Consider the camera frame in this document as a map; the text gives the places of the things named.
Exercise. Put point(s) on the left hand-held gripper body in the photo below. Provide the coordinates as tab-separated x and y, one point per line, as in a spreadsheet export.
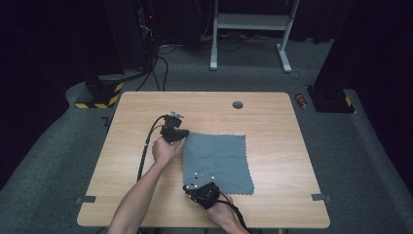
171	128

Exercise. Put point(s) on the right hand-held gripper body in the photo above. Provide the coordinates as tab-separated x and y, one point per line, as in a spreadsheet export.
206	194

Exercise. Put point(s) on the grey cloth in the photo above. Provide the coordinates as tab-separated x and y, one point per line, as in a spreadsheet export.
217	156

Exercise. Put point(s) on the person's left hand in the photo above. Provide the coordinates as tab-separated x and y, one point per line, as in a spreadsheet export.
165	151

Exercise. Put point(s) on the person's right hand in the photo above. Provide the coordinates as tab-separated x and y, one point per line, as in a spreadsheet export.
224	211

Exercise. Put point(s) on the grey round table grommet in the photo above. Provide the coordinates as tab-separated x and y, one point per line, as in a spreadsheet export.
237	105

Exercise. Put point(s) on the black yellow striped stand base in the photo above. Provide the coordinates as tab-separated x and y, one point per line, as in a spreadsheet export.
104	94

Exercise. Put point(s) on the grey tape piece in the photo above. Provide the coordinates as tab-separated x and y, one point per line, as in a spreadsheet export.
85	199
320	197

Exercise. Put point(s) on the black equipment tower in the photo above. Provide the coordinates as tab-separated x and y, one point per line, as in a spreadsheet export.
130	32

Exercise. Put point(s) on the red can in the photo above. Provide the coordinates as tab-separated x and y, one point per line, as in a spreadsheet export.
301	101

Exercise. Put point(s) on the white metal stand frame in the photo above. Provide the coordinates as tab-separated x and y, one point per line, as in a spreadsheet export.
250	22

